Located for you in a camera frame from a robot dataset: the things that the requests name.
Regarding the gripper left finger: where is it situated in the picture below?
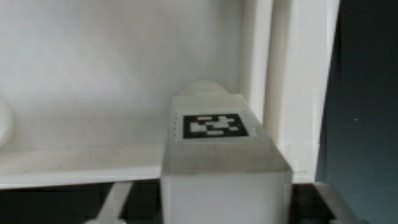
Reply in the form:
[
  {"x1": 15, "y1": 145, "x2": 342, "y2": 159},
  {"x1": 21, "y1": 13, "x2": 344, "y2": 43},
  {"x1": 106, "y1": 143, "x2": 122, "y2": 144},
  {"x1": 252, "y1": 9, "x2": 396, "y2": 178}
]
[{"x1": 81, "y1": 181, "x2": 163, "y2": 224}]

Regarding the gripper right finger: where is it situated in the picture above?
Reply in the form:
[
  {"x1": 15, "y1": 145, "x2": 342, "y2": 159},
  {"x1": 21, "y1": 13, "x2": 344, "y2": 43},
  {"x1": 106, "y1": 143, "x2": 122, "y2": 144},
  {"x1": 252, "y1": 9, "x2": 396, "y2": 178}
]
[{"x1": 289, "y1": 181, "x2": 371, "y2": 224}]

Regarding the white table leg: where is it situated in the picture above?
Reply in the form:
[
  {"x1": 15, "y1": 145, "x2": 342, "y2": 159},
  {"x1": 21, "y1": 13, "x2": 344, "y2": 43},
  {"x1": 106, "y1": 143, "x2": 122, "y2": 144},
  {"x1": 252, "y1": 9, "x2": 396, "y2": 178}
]
[{"x1": 159, "y1": 80, "x2": 293, "y2": 224}]

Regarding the white square tabletop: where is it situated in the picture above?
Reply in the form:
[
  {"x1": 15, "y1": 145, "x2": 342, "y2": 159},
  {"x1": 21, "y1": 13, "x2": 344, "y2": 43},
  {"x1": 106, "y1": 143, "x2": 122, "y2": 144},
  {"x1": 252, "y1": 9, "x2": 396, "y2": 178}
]
[{"x1": 0, "y1": 0, "x2": 275, "y2": 191}]

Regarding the white L-shaped fence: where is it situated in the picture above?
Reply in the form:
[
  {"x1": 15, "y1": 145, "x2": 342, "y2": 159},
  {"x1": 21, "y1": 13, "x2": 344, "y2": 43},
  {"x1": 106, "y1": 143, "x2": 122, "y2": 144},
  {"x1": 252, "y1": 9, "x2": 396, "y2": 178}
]
[{"x1": 264, "y1": 0, "x2": 341, "y2": 183}]

